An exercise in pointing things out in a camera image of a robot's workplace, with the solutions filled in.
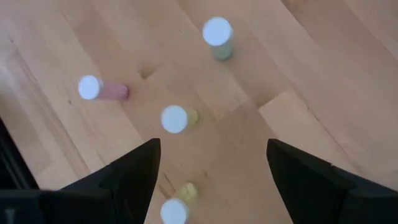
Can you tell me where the black aluminium table frame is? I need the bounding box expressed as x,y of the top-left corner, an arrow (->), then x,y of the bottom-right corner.
0,117 -> 40,191

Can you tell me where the yellow pill bottle white lid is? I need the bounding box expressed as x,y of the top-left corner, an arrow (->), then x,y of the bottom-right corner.
160,182 -> 200,224
160,105 -> 200,134

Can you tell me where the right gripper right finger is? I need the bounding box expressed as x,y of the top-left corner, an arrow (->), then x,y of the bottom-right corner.
266,139 -> 398,224

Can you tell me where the teal pill bottle white lid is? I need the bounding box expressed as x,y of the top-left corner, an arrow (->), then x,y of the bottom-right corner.
201,16 -> 234,62

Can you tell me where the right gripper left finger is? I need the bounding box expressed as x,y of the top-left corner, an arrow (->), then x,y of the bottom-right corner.
0,138 -> 162,224

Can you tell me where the pink pill bottle white lid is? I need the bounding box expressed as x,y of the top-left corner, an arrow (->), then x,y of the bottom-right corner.
77,74 -> 130,101

